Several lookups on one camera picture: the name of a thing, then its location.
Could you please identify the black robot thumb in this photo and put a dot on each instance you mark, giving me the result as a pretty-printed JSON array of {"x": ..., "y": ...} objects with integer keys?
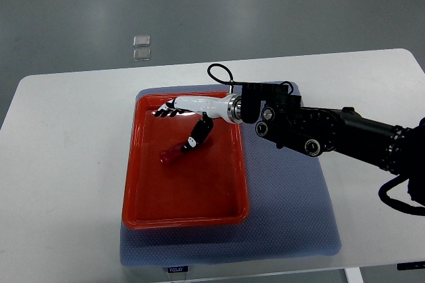
[{"x": 199, "y": 133}]

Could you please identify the white table leg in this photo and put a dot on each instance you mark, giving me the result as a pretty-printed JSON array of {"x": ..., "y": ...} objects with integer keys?
[{"x": 353, "y": 275}]

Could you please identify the metal floor plate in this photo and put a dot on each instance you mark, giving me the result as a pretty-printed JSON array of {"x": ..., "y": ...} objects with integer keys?
[
  {"x": 141, "y": 41},
  {"x": 142, "y": 54}
]

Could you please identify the red plastic tray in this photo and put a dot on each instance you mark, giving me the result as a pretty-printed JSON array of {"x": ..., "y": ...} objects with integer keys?
[{"x": 203, "y": 187}]

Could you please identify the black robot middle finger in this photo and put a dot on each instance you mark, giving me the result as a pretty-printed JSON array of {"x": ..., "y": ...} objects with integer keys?
[{"x": 167, "y": 110}]

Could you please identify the red chili pepper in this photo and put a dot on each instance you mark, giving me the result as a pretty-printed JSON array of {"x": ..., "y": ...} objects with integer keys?
[{"x": 176, "y": 152}]

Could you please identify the lower metal floor plate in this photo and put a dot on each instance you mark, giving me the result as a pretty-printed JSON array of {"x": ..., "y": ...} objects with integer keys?
[{"x": 142, "y": 54}]

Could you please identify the upper metal floor plate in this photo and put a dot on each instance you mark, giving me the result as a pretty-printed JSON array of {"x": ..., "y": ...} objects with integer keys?
[{"x": 141, "y": 41}]

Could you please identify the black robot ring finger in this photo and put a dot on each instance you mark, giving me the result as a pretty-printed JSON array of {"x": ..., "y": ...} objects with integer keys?
[{"x": 157, "y": 114}]

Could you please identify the blue-grey mesh mat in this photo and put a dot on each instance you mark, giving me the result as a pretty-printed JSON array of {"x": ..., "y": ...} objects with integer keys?
[{"x": 290, "y": 215}]

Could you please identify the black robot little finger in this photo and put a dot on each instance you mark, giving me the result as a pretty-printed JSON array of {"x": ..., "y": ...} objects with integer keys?
[{"x": 169, "y": 114}]

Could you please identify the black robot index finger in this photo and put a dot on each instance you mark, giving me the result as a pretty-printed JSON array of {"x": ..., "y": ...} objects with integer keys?
[{"x": 168, "y": 105}]

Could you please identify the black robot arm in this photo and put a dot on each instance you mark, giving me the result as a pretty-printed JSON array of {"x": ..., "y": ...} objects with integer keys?
[{"x": 280, "y": 118}]

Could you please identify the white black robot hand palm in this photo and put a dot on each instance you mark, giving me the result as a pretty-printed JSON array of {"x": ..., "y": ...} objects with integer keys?
[{"x": 227, "y": 108}]

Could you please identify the black mat label tag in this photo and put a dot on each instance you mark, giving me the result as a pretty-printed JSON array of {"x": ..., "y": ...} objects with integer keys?
[{"x": 177, "y": 269}]

